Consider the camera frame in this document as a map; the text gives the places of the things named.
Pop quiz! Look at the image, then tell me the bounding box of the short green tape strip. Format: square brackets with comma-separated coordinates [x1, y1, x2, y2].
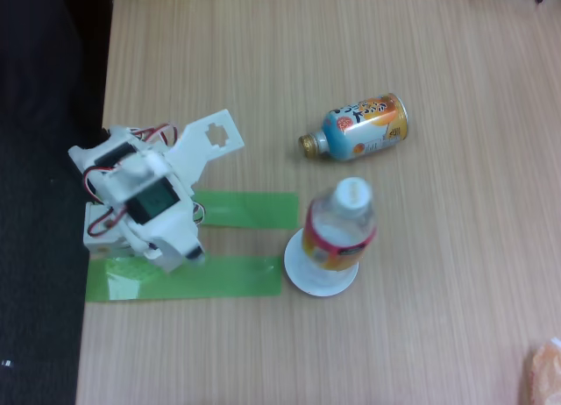
[192, 191, 300, 230]

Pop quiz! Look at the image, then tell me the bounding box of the long green tape strip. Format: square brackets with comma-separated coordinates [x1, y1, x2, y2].
[85, 254, 283, 304]

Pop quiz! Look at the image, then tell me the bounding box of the small white round plate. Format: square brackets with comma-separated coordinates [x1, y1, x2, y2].
[283, 227, 360, 298]

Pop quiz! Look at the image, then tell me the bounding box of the orange plastic bag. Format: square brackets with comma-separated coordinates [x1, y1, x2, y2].
[521, 337, 561, 405]

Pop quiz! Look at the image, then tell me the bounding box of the clear plastic bottle pink-yellow label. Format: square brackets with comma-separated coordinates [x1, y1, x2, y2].
[301, 176, 379, 273]

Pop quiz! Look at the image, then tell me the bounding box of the blue orange aluminium bottle can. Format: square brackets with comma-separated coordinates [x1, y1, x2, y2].
[298, 92, 409, 163]

